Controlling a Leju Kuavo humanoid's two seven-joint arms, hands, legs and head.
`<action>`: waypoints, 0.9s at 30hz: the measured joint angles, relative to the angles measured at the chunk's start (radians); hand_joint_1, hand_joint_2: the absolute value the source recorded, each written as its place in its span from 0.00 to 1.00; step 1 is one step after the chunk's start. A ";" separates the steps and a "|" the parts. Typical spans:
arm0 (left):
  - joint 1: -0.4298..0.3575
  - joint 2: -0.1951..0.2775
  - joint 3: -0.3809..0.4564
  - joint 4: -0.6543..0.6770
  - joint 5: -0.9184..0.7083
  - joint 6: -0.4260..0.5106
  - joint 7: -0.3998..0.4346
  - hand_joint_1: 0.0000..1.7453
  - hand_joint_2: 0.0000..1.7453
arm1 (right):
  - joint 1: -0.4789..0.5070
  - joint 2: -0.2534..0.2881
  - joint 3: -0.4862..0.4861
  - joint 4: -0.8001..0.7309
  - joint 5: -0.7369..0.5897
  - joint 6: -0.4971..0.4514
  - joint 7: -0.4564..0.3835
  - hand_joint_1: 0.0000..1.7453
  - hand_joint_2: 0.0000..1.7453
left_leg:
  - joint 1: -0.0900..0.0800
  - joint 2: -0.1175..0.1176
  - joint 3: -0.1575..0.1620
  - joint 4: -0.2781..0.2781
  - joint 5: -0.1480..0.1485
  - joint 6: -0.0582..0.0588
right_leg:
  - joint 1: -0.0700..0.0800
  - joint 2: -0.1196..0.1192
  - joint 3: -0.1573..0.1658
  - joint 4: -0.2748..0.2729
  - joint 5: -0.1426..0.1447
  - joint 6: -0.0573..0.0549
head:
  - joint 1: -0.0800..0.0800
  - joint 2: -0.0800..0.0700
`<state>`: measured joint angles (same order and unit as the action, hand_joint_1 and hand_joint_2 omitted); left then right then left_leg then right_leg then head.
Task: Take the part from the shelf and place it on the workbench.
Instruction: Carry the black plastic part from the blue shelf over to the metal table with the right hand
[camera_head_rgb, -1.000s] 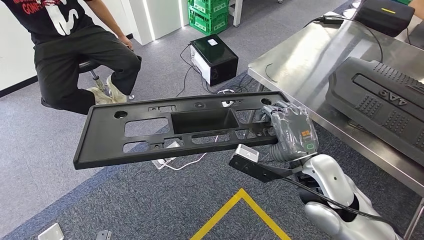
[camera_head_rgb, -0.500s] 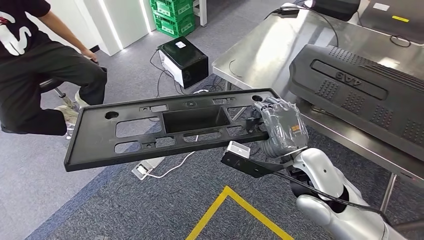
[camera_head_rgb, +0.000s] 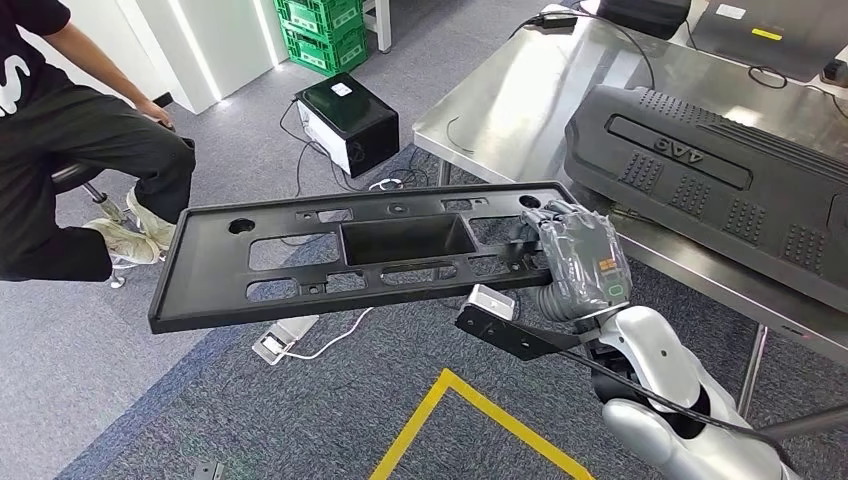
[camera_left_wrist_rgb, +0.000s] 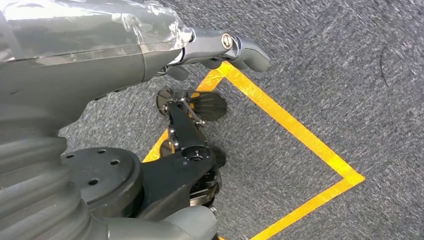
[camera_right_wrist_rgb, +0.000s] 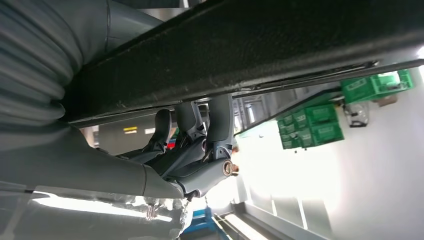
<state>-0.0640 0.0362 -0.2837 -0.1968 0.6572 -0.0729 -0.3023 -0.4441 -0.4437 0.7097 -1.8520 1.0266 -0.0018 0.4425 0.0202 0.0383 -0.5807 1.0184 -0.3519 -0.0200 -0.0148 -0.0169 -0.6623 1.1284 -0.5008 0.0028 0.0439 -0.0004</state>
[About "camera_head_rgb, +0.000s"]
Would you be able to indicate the stainless steel workbench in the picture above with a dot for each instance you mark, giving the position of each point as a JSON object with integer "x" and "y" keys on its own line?
{"x": 517, "y": 99}

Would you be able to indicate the person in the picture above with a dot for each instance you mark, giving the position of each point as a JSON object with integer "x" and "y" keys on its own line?
{"x": 66, "y": 166}

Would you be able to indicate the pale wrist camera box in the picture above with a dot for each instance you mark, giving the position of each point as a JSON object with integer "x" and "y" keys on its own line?
{"x": 209, "y": 472}
{"x": 490, "y": 303}

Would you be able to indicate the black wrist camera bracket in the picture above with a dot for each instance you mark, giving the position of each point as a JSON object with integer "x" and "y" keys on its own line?
{"x": 517, "y": 338}

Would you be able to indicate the black plastic plate bracket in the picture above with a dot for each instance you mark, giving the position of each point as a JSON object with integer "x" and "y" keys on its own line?
{"x": 205, "y": 291}

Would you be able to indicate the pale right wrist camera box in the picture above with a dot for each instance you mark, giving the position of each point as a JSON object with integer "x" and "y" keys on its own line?
{"x": 490, "y": 303}

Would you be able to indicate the grey laptop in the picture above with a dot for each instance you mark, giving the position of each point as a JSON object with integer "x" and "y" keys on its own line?
{"x": 768, "y": 36}

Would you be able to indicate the large black engine cover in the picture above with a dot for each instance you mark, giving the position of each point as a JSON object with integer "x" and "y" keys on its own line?
{"x": 696, "y": 185}

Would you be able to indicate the green plastic crate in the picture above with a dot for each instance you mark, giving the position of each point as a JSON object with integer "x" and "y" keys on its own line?
{"x": 328, "y": 53}
{"x": 318, "y": 16}

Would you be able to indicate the small black adapter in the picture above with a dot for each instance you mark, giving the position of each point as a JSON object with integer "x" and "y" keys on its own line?
{"x": 836, "y": 71}

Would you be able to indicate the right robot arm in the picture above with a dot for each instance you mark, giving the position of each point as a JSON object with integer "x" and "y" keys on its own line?
{"x": 656, "y": 358}

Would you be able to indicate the person's left forearm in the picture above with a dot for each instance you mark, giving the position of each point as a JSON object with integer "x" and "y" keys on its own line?
{"x": 99, "y": 69}

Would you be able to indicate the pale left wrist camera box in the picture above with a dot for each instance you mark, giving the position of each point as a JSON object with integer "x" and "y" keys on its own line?
{"x": 209, "y": 472}

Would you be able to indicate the black swivel stool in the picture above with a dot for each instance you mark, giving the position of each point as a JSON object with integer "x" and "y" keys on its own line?
{"x": 73, "y": 175}

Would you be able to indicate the black and white box unit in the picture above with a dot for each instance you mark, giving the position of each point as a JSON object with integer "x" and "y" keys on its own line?
{"x": 351, "y": 119}

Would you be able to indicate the person's left hand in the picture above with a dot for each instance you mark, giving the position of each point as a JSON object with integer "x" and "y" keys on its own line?
{"x": 156, "y": 114}

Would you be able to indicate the black power adapter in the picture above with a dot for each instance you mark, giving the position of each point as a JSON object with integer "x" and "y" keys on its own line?
{"x": 555, "y": 18}

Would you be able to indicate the white metal table frame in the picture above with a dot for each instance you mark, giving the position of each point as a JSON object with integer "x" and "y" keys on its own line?
{"x": 379, "y": 26}

